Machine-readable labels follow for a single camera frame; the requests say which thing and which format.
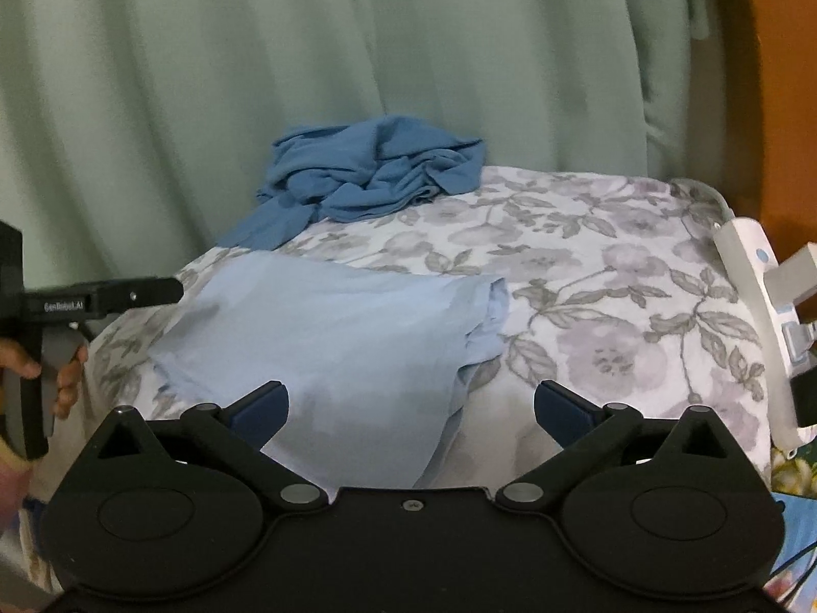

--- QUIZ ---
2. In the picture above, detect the orange wooden headboard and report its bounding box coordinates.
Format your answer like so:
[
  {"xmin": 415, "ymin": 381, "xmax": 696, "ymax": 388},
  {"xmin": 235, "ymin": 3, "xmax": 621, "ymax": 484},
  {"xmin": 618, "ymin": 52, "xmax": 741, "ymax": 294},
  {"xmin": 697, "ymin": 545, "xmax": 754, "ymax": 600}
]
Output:
[{"xmin": 689, "ymin": 0, "xmax": 817, "ymax": 257}]

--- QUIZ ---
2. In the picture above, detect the person's left forearm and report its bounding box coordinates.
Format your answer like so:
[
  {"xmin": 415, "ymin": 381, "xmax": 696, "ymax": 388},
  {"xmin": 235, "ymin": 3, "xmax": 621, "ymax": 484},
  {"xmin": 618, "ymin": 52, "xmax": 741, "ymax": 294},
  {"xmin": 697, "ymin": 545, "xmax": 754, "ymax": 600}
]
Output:
[{"xmin": 0, "ymin": 442, "xmax": 40, "ymax": 588}]

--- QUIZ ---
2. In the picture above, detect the crumpled blue shirt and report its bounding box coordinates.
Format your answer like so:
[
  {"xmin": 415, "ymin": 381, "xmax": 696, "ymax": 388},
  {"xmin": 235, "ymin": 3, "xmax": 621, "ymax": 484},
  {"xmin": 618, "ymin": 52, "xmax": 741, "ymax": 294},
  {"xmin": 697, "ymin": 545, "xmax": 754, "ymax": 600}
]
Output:
[{"xmin": 217, "ymin": 113, "xmax": 490, "ymax": 251}]

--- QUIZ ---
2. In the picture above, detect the white plug adapter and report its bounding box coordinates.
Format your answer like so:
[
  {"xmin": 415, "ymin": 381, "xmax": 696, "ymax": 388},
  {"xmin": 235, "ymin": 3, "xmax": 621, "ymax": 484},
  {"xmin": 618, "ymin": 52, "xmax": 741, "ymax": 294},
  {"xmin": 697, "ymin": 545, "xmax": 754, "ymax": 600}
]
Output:
[{"xmin": 762, "ymin": 241, "xmax": 817, "ymax": 328}]

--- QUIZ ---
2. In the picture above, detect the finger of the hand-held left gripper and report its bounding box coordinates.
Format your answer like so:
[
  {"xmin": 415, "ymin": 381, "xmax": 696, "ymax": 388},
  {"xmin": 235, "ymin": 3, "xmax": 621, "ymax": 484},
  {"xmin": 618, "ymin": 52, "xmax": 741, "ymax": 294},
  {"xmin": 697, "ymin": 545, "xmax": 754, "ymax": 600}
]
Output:
[{"xmin": 94, "ymin": 276, "xmax": 185, "ymax": 316}]

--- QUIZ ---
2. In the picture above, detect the floral blanket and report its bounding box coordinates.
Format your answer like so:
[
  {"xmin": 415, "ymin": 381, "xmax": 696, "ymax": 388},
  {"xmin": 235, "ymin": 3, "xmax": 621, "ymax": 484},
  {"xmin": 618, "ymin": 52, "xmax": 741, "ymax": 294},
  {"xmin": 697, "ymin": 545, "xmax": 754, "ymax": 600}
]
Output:
[{"xmin": 32, "ymin": 164, "xmax": 775, "ymax": 507}]

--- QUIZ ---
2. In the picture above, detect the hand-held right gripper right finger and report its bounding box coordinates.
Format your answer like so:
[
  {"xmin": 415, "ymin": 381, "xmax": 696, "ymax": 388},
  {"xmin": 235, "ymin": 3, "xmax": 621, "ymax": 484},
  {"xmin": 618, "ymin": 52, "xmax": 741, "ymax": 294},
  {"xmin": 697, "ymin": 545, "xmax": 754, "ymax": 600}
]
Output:
[{"xmin": 494, "ymin": 380, "xmax": 730, "ymax": 515}]

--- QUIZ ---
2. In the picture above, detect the person's left hand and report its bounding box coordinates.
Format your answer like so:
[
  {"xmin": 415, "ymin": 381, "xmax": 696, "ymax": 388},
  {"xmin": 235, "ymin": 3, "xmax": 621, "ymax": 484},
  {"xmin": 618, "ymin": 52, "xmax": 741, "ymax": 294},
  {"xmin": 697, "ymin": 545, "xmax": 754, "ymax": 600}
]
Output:
[{"xmin": 0, "ymin": 336, "xmax": 90, "ymax": 421}]

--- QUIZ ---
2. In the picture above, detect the green curtain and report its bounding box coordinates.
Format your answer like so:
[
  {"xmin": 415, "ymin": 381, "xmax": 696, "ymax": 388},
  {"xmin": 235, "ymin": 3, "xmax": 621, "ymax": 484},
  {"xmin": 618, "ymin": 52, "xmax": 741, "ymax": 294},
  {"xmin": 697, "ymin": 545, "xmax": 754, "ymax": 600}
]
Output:
[{"xmin": 0, "ymin": 0, "xmax": 711, "ymax": 347}]

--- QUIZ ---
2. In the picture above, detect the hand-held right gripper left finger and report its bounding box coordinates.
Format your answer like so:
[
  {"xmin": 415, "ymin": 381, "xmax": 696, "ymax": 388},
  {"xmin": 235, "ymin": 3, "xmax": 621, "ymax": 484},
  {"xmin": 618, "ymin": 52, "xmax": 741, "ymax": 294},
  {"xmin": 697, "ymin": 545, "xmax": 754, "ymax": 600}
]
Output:
[{"xmin": 95, "ymin": 380, "xmax": 334, "ymax": 516}]

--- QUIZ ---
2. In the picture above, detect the black plug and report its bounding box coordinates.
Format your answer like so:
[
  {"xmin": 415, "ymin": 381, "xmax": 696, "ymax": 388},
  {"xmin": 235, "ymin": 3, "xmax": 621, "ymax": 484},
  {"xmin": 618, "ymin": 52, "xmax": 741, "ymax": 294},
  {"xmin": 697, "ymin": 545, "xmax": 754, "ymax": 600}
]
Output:
[{"xmin": 790, "ymin": 369, "xmax": 817, "ymax": 430}]

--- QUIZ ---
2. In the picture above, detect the light blue t-shirt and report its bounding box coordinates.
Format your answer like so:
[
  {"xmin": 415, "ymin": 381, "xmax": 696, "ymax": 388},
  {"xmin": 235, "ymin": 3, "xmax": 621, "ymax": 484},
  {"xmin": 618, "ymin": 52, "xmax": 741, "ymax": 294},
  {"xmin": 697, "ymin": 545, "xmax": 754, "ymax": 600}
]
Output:
[{"xmin": 147, "ymin": 249, "xmax": 512, "ymax": 494}]

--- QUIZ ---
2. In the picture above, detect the white power strip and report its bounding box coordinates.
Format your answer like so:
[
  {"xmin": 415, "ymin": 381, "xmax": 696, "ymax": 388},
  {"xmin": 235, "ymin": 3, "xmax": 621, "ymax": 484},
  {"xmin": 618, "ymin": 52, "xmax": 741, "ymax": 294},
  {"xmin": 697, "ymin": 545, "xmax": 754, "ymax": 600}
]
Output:
[{"xmin": 711, "ymin": 217, "xmax": 817, "ymax": 456}]

